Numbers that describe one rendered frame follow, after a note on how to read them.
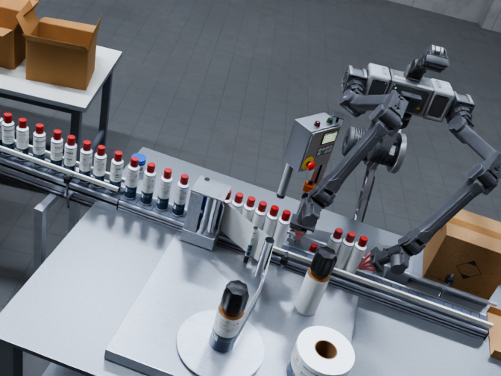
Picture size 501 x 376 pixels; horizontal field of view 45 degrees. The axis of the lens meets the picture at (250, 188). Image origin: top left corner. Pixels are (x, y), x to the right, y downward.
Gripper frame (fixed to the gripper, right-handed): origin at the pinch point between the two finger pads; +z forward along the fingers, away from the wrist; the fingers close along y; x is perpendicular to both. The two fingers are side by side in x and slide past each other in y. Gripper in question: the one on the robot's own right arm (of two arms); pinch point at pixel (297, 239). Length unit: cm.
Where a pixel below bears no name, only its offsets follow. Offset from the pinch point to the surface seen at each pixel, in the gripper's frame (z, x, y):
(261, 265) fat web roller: 7.4, -14.6, -10.1
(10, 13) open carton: 3, 117, -200
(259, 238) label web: -0.8, -8.6, -14.3
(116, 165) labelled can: -2, 5, -82
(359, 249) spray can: -2.7, 3.4, 25.3
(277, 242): 7.7, 3.3, -7.1
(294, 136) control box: -39.5, 9.2, -14.3
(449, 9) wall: 85, 759, 122
